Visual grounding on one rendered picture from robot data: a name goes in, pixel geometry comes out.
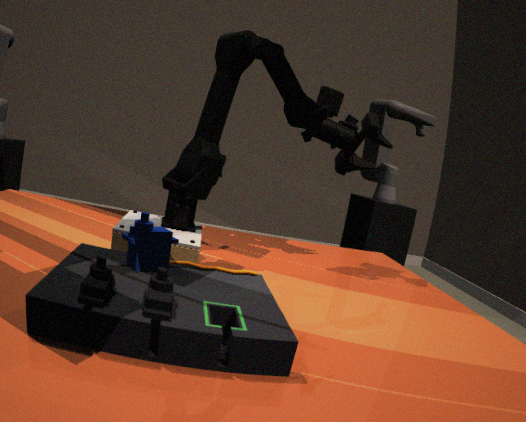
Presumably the blue micro servo with orange cable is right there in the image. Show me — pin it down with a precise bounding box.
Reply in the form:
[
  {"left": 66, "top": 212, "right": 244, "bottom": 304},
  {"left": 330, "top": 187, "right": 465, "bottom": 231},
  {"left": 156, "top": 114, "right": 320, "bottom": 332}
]
[{"left": 122, "top": 212, "right": 257, "bottom": 276}]

